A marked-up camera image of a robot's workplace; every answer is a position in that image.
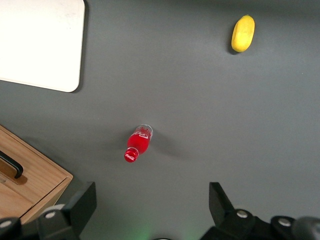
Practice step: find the dark grey table mat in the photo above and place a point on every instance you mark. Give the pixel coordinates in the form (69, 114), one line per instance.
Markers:
(187, 100)

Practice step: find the beige plastic tray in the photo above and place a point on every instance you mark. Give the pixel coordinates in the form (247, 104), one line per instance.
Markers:
(37, 37)

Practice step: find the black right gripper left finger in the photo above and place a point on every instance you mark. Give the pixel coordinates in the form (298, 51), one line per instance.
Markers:
(80, 207)

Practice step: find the red cola bottle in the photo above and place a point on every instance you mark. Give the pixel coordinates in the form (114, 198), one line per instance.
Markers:
(137, 143)

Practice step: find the yellow lemon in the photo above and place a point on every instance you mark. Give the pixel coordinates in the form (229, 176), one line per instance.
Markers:
(243, 33)

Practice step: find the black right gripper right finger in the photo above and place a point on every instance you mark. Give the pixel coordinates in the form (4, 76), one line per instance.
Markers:
(222, 215)

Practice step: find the wooden drawer cabinet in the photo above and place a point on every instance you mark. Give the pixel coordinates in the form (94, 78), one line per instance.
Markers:
(45, 199)

